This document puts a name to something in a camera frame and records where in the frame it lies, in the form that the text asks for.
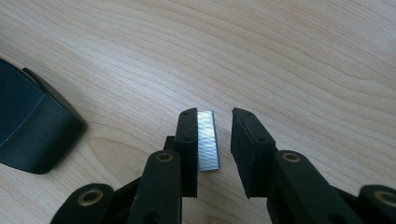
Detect silver staple strip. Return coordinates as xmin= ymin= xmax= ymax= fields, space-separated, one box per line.
xmin=196 ymin=110 xmax=221 ymax=173

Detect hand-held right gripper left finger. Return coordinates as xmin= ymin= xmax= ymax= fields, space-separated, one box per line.
xmin=126 ymin=107 xmax=199 ymax=224

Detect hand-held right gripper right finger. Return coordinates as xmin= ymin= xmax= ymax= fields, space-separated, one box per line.
xmin=231 ymin=107 xmax=365 ymax=224

